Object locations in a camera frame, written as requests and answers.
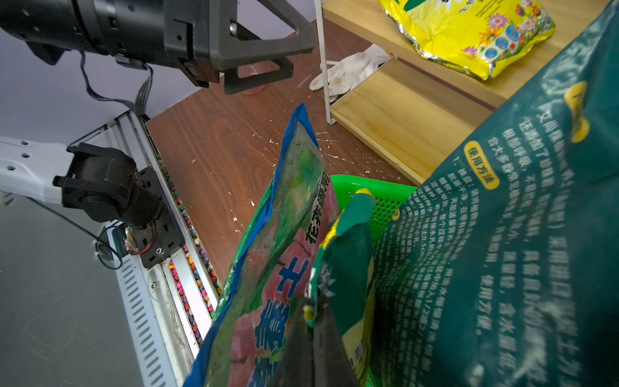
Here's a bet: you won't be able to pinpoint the dark green fertilizer bag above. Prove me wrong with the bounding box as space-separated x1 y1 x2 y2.
371 1 618 386

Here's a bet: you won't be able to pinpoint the yellow fertilizer bag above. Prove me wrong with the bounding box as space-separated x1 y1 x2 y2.
380 0 555 81
304 189 377 386

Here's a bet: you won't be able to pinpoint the green plastic basket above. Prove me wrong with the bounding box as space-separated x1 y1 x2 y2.
331 174 417 245

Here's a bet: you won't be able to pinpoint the green seed bag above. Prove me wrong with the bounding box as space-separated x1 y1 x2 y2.
184 105 339 386

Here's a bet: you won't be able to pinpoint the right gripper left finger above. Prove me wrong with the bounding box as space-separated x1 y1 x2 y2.
270 299 314 386

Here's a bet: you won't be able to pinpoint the white gloves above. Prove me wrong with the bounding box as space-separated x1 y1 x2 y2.
327 45 391 103

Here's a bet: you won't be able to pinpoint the metal base rail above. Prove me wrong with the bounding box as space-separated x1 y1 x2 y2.
81 111 219 386

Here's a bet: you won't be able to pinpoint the white wooden shelf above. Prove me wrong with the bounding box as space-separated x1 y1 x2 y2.
314 1 608 185

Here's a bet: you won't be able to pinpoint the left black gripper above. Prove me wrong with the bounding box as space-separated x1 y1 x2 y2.
161 1 316 95

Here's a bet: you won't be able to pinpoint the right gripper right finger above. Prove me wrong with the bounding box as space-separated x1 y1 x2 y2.
313 303 359 387

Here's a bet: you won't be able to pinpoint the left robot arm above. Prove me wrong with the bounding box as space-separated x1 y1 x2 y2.
1 1 317 270

